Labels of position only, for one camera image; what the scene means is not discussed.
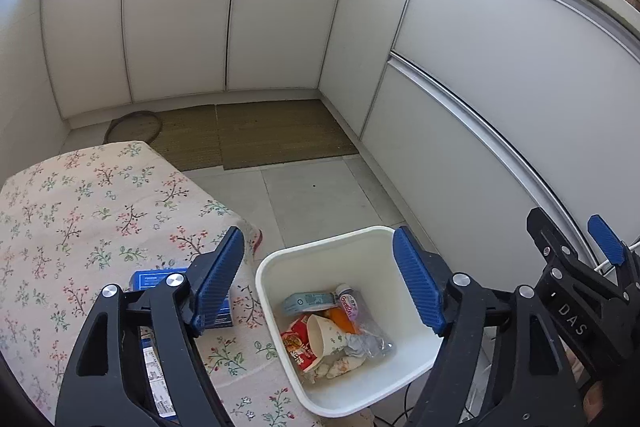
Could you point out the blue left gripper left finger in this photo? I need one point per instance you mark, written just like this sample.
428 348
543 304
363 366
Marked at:
222 264

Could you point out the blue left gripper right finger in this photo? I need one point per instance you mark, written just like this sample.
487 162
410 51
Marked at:
426 276

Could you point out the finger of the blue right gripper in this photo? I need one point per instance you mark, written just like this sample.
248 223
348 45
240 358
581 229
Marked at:
610 244

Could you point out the clear plastic bottle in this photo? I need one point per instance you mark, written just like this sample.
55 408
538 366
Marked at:
369 341

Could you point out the white paper cup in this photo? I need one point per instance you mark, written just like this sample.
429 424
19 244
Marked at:
324 336

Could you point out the orange carrot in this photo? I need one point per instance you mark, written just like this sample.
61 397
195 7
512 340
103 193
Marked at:
339 317

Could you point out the white tissue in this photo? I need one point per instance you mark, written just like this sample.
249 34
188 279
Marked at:
336 368

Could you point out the white plastic trash bin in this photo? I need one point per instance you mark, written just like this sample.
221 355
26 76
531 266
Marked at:
364 261

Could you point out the white kitchen cabinets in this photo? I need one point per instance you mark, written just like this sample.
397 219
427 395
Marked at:
470 112

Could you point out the person's right hand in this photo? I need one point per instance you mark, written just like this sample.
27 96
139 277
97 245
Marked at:
593 402

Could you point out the large blue carton box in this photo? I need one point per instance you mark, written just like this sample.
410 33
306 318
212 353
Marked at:
214 312

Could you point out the small yogurt bottle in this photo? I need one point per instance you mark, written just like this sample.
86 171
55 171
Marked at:
346 296

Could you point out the red snack wrapper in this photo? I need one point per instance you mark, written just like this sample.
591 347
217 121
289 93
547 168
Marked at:
296 342

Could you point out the small blue white box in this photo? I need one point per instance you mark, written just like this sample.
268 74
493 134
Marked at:
157 382

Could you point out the floral tablecloth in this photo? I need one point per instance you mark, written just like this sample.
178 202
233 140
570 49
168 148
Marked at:
76 222

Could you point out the brown floor mat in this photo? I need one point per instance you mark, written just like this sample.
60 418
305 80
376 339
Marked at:
236 136

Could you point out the round woven floor mat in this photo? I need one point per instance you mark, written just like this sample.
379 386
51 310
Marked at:
141 125

